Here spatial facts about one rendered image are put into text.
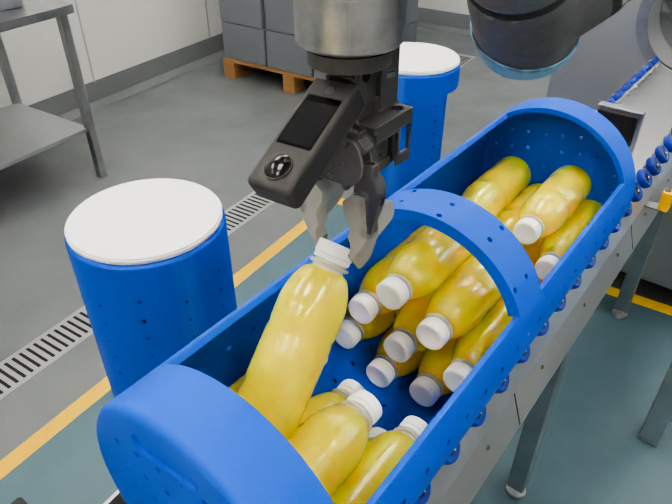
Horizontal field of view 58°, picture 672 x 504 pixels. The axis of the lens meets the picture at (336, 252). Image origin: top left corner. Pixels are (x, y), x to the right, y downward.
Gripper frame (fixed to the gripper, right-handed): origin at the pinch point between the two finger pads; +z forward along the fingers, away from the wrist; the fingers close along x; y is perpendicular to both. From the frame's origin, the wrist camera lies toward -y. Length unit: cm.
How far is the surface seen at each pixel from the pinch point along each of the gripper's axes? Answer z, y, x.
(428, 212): 4.1, 17.7, -0.6
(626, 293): 116, 171, -8
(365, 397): 14.1, -3.4, -6.4
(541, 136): 12, 63, 2
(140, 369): 49, 1, 48
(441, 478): 34.7, 6.1, -12.2
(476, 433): 35.1, 15.6, -12.4
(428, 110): 36, 110, 52
